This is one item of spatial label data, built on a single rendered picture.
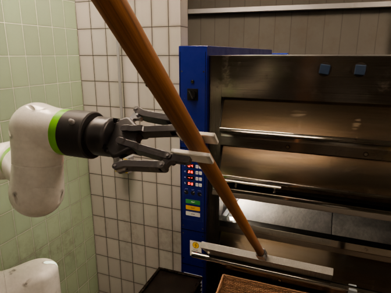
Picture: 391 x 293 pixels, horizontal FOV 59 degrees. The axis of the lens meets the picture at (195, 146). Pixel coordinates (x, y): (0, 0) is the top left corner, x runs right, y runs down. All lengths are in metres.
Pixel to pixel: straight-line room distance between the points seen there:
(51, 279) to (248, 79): 1.24
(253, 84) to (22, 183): 1.31
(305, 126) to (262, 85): 0.29
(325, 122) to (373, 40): 3.65
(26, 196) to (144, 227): 1.61
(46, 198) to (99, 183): 1.63
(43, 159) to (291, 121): 1.31
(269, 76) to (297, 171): 0.50
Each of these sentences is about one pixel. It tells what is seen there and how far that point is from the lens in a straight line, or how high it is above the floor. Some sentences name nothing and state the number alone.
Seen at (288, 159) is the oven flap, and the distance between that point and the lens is 1.87.
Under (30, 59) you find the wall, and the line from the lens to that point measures 2.01.
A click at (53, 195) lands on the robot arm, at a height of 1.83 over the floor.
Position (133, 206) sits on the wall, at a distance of 2.29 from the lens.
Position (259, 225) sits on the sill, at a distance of 2.03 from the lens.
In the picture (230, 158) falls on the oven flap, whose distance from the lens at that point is 1.92.
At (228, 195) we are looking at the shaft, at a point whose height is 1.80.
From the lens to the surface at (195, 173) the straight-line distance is 1.97.
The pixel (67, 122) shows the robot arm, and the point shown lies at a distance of 0.69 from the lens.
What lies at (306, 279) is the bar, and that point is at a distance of 1.68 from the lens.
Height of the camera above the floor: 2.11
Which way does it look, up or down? 15 degrees down
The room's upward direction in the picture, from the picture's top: straight up
